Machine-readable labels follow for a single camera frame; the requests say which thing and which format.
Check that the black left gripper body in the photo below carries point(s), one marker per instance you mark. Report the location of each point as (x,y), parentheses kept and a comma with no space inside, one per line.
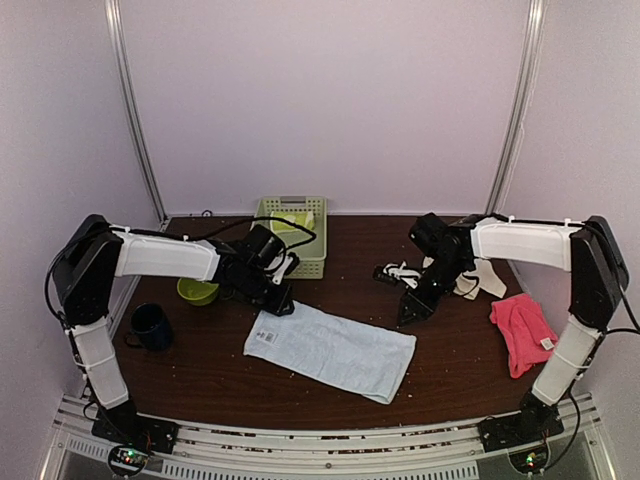
(253,288)

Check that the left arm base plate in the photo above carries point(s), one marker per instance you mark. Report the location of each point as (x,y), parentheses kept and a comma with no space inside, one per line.
(147,434)

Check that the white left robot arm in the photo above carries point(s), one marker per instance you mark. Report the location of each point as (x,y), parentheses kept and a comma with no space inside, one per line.
(88,276)

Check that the dark blue mug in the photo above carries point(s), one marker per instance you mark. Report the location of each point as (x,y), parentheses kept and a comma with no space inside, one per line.
(149,329)

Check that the pale green plastic basket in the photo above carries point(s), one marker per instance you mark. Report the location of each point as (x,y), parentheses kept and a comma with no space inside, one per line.
(310,246)

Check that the pink towel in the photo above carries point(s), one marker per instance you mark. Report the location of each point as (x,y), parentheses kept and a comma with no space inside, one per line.
(528,337)

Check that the aluminium frame post right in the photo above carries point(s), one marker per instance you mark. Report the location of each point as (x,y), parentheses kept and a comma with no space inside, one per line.
(524,89)

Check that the cream white towel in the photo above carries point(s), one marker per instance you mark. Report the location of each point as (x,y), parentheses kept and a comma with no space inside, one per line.
(482,278)

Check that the green patterned towel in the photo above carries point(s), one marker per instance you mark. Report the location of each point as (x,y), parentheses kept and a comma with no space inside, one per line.
(290,221)

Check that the lime green bowl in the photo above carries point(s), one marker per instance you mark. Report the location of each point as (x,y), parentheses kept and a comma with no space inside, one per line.
(197,293)

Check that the light blue towel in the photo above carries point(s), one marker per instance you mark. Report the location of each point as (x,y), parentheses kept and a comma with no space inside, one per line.
(358,358)

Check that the aluminium front rail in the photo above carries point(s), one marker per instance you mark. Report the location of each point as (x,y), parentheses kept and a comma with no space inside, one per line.
(450,450)

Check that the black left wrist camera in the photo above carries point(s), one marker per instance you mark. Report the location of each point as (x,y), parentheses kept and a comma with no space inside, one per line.
(262,245)

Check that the aluminium frame post left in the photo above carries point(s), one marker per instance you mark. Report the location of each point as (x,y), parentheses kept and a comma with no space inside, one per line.
(117,36)

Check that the aluminium frame post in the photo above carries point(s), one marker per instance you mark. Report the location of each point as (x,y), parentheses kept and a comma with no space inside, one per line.
(117,36)
(524,89)

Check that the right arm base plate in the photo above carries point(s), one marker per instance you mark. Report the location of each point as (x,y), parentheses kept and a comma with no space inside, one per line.
(514,430)

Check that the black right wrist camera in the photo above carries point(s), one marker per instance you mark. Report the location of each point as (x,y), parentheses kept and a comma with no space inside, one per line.
(433,236)

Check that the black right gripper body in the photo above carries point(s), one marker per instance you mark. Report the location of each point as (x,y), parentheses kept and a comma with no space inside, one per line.
(447,273)

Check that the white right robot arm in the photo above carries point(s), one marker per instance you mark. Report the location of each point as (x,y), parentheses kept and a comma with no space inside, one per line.
(579,263)

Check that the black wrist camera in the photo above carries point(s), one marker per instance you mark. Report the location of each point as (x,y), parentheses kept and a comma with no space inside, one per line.
(433,236)
(262,245)

